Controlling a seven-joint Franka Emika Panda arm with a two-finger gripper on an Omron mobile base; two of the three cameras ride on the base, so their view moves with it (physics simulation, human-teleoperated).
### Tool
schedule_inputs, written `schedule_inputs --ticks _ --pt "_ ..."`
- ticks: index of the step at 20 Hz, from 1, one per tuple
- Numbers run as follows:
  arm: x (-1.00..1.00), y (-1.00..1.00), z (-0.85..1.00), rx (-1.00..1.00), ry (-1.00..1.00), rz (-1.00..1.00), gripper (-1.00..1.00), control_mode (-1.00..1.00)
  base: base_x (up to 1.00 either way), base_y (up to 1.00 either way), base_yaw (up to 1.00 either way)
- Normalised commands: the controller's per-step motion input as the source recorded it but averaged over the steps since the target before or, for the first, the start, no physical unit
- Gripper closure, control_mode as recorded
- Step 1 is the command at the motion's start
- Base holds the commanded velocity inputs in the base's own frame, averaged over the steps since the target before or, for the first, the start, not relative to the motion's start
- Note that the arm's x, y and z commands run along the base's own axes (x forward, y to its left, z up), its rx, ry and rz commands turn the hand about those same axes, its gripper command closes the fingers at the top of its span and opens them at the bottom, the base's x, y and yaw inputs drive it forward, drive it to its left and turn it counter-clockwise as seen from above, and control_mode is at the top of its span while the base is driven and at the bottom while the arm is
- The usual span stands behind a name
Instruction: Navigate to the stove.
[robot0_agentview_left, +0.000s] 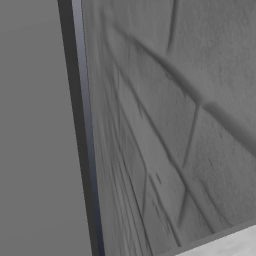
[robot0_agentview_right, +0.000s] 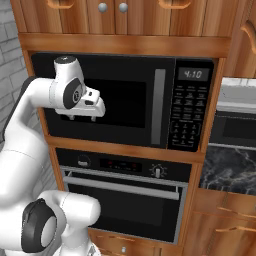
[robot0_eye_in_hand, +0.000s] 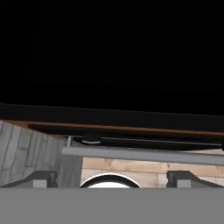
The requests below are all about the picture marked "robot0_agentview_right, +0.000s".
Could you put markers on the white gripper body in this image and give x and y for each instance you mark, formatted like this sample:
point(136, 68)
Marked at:
point(87, 109)

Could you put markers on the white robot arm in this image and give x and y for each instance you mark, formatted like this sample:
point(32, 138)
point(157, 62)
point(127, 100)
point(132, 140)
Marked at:
point(23, 156)

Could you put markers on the black microwave door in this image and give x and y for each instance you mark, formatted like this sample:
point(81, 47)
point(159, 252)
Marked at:
point(126, 100)

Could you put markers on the silver oven knob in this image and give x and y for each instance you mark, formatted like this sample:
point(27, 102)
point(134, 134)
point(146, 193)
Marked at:
point(157, 171)

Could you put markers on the wooden cupboard door with knob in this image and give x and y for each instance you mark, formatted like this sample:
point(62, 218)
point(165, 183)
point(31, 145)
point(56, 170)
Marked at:
point(143, 20)
point(96, 21)

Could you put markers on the black built-in oven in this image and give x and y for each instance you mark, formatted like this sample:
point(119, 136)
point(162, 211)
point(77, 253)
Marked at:
point(133, 200)

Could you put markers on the black microwave oven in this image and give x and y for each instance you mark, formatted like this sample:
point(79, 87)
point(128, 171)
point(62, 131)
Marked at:
point(191, 100)

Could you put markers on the black oven door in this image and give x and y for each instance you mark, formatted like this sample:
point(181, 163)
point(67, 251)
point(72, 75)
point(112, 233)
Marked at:
point(133, 210)

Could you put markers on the round grey cupboard knob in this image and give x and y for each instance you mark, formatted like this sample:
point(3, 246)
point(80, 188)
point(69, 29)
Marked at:
point(123, 7)
point(102, 7)

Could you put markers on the round grey drawer knob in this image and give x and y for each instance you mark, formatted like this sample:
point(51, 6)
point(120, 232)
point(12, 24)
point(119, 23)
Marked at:
point(124, 249)

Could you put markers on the wooden drawer with knob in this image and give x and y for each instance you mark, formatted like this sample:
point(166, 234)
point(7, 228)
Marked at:
point(146, 245)

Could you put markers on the wooden drawer front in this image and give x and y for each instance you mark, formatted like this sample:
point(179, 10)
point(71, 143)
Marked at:
point(210, 201)
point(206, 240)

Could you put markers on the tall wooden cupboard door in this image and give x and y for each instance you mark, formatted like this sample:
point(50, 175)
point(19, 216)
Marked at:
point(238, 56)

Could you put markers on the wooden appliance cabinet frame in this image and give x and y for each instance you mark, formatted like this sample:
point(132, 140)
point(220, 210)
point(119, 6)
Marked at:
point(126, 45)

